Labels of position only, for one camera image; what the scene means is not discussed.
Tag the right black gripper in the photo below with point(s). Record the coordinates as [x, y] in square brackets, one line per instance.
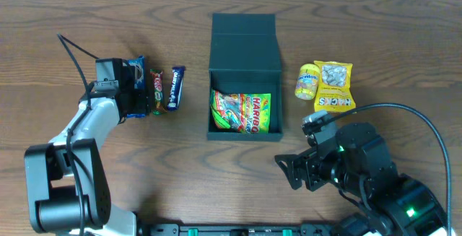
[307, 171]

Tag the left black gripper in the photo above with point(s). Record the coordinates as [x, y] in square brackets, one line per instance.
[141, 97]

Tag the blue Oreo cookie pack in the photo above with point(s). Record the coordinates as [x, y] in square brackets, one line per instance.
[137, 87]

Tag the green Haribo gummy bag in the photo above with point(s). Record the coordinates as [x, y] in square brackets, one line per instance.
[246, 113]

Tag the yellow Hacks candy bag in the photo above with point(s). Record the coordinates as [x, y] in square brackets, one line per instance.
[333, 94]

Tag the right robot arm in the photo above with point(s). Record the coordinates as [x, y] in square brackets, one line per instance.
[356, 160]

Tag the green red KitKat Milo bar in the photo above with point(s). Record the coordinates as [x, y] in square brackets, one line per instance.
[159, 107]

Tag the blue Dairy Milk bar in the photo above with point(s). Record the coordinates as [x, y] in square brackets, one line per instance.
[176, 88]

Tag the yellow Mentos bottle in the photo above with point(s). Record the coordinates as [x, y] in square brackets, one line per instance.
[307, 81]

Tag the dark green open box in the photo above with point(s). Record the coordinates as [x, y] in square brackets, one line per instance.
[245, 59]

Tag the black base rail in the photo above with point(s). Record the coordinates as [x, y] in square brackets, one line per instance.
[234, 230]

